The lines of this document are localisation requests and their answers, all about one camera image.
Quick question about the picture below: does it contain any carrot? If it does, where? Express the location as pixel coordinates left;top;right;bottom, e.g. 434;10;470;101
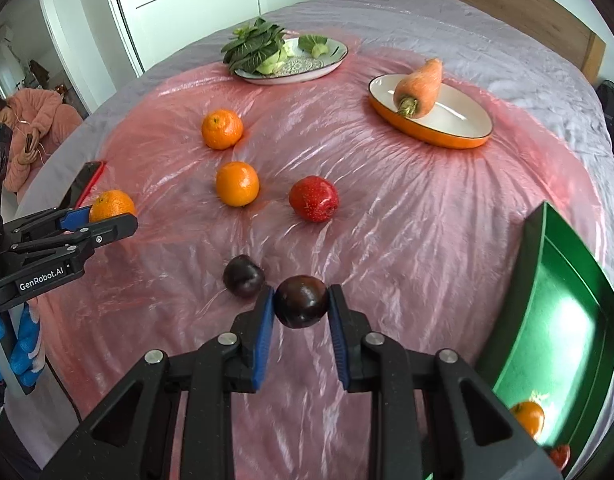
393;58;444;119

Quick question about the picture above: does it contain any dark purple plum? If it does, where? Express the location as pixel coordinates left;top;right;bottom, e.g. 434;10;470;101
273;275;331;330
222;254;266;300

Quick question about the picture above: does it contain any white plate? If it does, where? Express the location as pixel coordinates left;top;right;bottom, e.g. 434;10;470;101
232;37;349;86

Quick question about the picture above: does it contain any red phone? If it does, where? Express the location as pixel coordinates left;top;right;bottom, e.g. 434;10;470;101
59;160;108;211

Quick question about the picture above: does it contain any small bok choy piece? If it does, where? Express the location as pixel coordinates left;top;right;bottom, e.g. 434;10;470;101
298;34;331;59

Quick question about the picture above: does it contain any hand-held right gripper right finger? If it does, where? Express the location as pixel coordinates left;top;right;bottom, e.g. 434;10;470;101
327;284;563;480

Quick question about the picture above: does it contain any pink plastic sheet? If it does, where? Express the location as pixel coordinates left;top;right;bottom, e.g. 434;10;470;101
34;45;613;480

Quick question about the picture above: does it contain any orange oval dish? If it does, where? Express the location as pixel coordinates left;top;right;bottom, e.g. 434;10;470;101
368;74;494;150

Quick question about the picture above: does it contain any orange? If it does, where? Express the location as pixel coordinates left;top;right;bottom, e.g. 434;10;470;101
89;189;138;224
510;400;546;439
201;110;244;151
216;161;261;207

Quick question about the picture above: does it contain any green tray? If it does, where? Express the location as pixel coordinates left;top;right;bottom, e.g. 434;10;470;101
474;201;614;476

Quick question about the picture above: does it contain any person's left hand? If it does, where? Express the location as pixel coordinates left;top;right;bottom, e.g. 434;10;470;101
0;305;45;391

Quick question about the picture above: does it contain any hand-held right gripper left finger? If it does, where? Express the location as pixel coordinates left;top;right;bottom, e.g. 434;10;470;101
39;285;277;480

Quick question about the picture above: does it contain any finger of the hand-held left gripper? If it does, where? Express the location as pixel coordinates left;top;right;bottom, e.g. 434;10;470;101
9;212;138;262
2;207;95;241

